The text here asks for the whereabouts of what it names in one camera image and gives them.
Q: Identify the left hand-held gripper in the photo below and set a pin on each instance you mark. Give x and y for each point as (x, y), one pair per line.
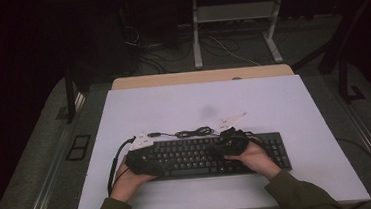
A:
(143, 163)

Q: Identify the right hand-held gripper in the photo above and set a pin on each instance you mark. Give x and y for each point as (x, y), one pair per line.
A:
(233, 142)

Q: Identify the black computer keyboard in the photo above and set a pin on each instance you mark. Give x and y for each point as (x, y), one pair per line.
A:
(190, 152)

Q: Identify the person's left hand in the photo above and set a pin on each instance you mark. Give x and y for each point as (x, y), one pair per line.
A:
(126, 186)

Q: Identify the person's right hand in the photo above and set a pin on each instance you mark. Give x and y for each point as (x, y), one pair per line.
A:
(258, 160)

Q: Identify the white board table cover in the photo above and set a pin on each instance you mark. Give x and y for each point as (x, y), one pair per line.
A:
(174, 108)

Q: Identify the wooden table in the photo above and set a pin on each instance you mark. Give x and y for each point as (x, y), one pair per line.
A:
(198, 77)

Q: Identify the black metal stand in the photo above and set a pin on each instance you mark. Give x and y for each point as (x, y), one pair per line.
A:
(343, 78)

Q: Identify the grey metal stand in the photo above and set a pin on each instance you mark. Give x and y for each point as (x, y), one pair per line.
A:
(234, 11)

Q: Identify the black floor socket frame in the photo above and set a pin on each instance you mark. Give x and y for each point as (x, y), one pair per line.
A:
(78, 147)

